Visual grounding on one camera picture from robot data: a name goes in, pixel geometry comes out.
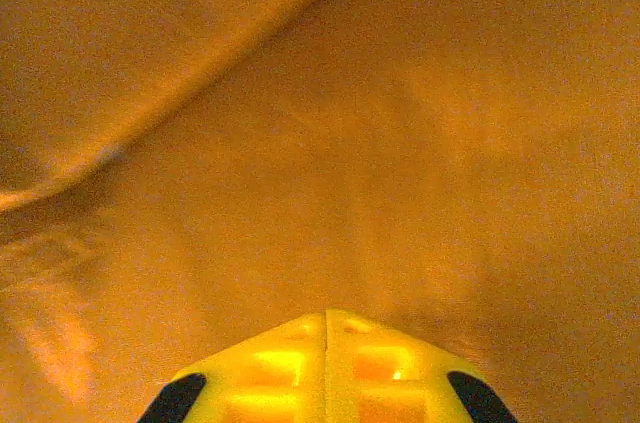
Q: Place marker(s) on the orange trousers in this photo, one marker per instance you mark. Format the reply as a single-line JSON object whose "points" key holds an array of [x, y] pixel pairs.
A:
{"points": [[350, 143]]}

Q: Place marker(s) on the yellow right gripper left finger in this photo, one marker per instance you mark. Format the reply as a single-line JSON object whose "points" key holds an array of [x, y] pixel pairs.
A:
{"points": [[270, 378]]}

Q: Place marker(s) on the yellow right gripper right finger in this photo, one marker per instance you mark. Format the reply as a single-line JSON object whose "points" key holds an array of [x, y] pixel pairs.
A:
{"points": [[385, 378]]}

